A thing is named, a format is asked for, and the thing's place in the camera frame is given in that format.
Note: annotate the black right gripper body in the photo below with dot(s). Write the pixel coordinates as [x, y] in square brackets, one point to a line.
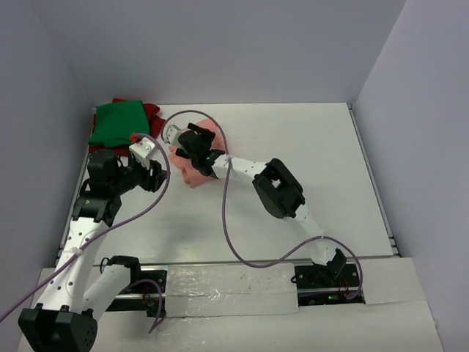
[207, 136]

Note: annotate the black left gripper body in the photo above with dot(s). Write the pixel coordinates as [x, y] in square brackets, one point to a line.
[135, 174]

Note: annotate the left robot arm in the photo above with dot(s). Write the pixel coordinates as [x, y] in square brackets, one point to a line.
[66, 315]

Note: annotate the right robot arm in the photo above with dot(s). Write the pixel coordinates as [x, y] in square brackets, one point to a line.
[279, 192]

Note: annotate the green folded t shirt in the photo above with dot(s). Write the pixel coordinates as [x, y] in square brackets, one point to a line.
[117, 122]

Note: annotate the silver tape patch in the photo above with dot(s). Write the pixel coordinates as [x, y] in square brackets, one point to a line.
[205, 291]

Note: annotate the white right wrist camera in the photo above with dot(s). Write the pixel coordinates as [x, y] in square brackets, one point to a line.
[171, 135]

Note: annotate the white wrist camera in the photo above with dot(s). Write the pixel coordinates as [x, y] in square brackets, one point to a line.
[171, 135]
[143, 150]

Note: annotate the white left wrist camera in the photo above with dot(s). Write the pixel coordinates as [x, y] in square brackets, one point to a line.
[143, 150]

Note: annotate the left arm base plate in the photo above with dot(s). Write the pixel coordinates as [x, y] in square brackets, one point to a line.
[144, 297]

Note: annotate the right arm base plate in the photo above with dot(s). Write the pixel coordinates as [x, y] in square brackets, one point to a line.
[316, 289]

